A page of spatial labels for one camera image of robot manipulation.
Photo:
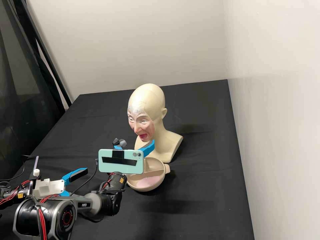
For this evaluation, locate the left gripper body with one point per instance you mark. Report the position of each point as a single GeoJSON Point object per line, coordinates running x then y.
{"type": "Point", "coordinates": [48, 188]}

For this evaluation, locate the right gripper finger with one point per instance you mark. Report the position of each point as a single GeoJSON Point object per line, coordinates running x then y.
{"type": "Point", "coordinates": [149, 149]}

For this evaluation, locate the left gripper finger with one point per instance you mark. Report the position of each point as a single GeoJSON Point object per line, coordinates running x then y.
{"type": "Point", "coordinates": [116, 146]}
{"type": "Point", "coordinates": [75, 174]}
{"type": "Point", "coordinates": [64, 193]}

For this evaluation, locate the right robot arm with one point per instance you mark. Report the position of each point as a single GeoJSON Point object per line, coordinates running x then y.
{"type": "Point", "coordinates": [60, 212]}

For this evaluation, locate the beige divided bowl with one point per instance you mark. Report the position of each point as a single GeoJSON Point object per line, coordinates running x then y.
{"type": "Point", "coordinates": [152, 183]}

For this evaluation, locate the dummy head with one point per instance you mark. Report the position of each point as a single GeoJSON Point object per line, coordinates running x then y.
{"type": "Point", "coordinates": [150, 105]}

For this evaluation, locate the right wrist camera phone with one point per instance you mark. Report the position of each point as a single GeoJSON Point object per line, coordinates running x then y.
{"type": "Point", "coordinates": [107, 165]}

